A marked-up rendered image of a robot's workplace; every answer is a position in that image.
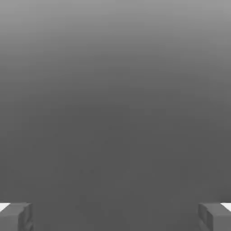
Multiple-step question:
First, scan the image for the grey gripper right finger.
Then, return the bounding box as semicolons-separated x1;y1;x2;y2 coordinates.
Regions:
198;202;231;231

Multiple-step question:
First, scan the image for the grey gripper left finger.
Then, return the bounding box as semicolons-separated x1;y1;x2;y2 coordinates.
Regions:
0;202;34;231

